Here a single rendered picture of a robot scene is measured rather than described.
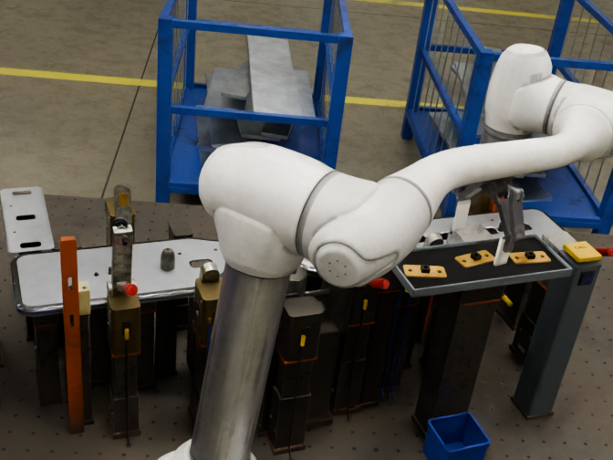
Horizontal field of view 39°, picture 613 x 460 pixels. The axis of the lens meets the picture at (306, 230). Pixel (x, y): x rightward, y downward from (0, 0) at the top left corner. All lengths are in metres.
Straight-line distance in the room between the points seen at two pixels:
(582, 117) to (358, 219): 0.54
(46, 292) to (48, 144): 2.87
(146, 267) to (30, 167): 2.59
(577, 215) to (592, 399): 2.01
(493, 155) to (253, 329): 0.46
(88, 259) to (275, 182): 0.86
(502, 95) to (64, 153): 3.29
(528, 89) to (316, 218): 0.58
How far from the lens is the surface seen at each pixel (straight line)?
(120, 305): 1.75
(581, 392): 2.31
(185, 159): 4.18
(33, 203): 2.19
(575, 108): 1.55
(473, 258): 1.80
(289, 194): 1.17
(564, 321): 2.00
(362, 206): 1.15
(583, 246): 1.96
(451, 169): 1.33
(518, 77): 1.59
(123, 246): 1.69
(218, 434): 1.42
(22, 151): 4.65
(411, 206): 1.19
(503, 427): 2.13
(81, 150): 4.64
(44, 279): 1.92
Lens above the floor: 2.10
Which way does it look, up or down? 31 degrees down
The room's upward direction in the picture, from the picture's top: 7 degrees clockwise
